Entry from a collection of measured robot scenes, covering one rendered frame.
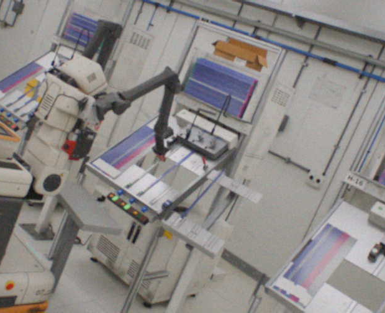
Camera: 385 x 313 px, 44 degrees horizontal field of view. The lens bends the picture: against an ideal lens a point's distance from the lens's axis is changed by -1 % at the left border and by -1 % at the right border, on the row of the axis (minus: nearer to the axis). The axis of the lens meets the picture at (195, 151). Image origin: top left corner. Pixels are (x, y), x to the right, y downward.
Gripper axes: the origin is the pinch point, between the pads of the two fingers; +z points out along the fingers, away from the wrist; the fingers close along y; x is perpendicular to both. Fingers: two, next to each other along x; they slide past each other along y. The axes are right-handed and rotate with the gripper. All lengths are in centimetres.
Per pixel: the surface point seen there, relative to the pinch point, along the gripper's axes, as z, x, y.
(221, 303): 128, -7, -42
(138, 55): -7, -82, 112
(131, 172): 2.3, 19.4, 7.9
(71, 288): 55, 83, 5
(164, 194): 2.7, 20.3, -22.2
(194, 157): -0.2, -14.7, -15.4
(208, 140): -7.2, -27.4, -16.3
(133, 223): 44, 26, 8
